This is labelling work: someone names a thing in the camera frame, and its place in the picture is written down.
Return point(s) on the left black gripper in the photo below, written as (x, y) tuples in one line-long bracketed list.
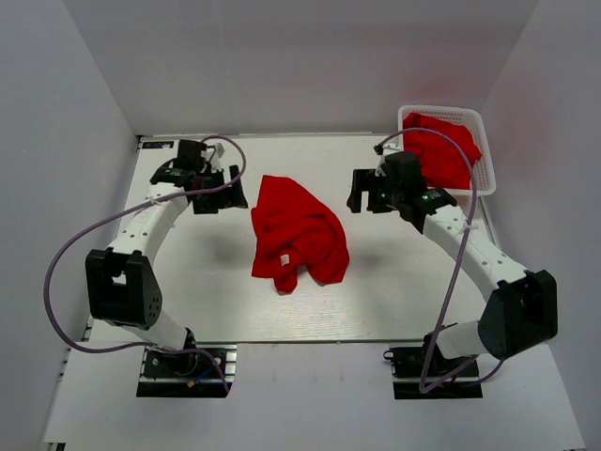
[(233, 197)]

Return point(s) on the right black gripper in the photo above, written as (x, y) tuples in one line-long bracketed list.
[(362, 180)]

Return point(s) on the red t shirt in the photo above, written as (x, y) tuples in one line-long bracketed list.
[(294, 229)]

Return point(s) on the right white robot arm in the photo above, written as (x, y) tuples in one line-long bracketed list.
[(521, 308)]

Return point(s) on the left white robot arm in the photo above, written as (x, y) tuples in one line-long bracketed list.
[(122, 287)]

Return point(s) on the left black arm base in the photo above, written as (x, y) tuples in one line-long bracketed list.
[(208, 374)]

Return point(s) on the red shirts in basket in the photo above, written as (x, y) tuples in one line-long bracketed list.
[(441, 163)]

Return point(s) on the blue table label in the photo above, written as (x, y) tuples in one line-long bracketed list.
[(157, 144)]

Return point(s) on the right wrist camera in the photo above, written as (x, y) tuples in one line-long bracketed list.
[(399, 165)]

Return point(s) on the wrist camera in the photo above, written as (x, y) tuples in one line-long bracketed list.
[(399, 165), (197, 150)]

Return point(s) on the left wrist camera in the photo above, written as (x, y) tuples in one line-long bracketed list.
[(197, 150)]

